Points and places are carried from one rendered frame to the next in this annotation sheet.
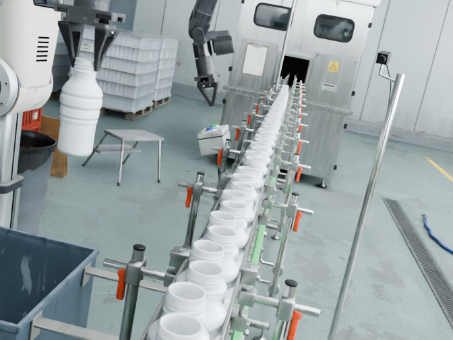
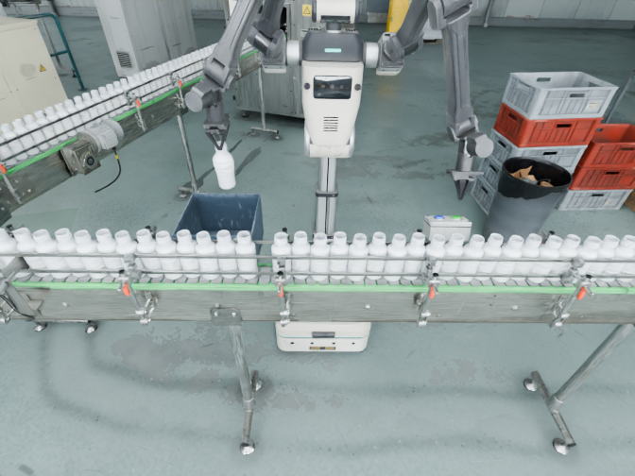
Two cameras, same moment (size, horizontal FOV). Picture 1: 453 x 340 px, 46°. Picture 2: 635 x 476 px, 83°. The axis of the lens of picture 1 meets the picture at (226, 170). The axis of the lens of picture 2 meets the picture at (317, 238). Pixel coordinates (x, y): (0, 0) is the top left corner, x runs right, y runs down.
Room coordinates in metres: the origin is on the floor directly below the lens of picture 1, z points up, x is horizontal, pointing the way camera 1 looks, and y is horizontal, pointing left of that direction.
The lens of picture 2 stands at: (1.12, -0.88, 1.84)
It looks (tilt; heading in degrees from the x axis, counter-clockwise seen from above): 39 degrees down; 83
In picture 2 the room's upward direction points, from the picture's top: 2 degrees clockwise
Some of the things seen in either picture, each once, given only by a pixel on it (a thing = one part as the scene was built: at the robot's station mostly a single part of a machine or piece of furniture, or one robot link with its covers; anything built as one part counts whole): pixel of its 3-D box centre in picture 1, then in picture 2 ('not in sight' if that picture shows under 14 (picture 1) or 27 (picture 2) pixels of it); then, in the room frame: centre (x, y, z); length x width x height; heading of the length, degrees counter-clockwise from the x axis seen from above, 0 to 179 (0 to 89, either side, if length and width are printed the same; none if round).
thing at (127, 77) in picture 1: (116, 71); not in sight; (8.13, 1.91, 0.59); 1.24 x 1.03 x 1.17; 177
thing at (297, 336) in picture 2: not in sight; (322, 288); (1.33, 0.57, 0.24); 0.68 x 0.53 x 0.41; 85
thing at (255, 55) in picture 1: (255, 59); not in sight; (5.81, -0.07, 1.22); 0.23 x 0.03 x 0.32; 85
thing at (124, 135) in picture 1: (123, 152); not in sight; (4.78, 0.95, 0.21); 0.61 x 0.47 x 0.41; 48
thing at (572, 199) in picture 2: not in sight; (581, 189); (3.93, 1.74, 0.11); 0.61 x 0.41 x 0.22; 178
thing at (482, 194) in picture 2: not in sight; (513, 194); (3.23, 1.71, 0.11); 0.61 x 0.41 x 0.22; 0
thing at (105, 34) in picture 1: (92, 41); (218, 135); (0.92, 0.26, 1.35); 0.07 x 0.07 x 0.09; 86
